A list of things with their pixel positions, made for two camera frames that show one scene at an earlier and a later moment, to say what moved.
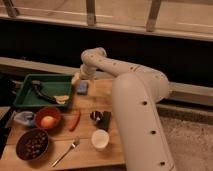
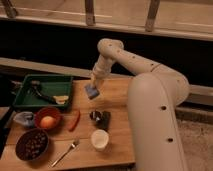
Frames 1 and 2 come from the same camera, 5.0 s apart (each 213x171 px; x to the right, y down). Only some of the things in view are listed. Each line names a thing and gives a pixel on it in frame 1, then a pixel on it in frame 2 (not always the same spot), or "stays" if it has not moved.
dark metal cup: (101, 118) stays
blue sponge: (82, 87) -> (91, 91)
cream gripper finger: (76, 77) -> (93, 81)
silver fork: (73, 145) stays
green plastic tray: (55, 84) stays
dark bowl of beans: (32, 144) stays
